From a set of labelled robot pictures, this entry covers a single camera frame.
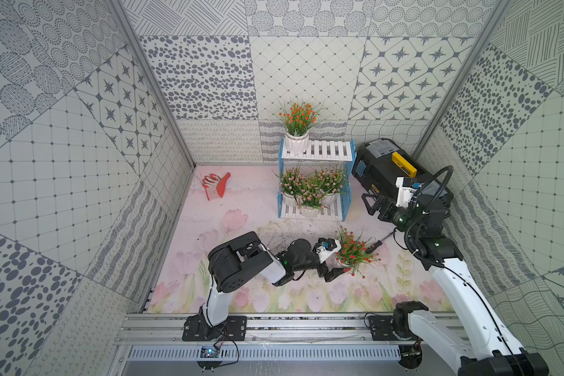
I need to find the red flower pot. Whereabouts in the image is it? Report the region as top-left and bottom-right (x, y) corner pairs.
(335, 227), (376, 277)

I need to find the black plastic toolbox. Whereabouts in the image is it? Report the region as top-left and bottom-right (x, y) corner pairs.
(352, 138), (432, 198)

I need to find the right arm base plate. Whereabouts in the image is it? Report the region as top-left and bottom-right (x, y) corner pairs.
(364, 313), (418, 342)

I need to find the black screwdriver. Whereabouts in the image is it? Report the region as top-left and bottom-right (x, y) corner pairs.
(366, 230), (395, 254)

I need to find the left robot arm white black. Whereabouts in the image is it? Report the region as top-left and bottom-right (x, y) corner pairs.
(199, 231), (342, 328)

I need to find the pink flower pot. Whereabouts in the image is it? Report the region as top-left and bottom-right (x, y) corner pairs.
(295, 180), (324, 219)
(314, 166), (346, 208)
(278, 167), (302, 208)

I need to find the blue white wooden rack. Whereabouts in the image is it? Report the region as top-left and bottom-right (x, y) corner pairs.
(277, 136), (357, 221)

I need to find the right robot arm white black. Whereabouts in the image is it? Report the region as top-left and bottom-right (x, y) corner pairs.
(362, 190), (549, 375)

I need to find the aluminium rail frame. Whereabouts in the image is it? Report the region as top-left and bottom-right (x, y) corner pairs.
(114, 309), (501, 346)

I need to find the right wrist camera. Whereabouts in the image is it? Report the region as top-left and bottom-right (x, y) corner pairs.
(396, 177), (422, 208)

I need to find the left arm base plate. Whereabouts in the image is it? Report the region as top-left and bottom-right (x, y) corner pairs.
(182, 314), (248, 342)

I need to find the orange flower pot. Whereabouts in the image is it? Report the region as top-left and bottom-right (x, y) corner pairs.
(278, 102), (321, 155)

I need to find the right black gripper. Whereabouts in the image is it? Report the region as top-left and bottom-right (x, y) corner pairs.
(363, 193), (423, 239)

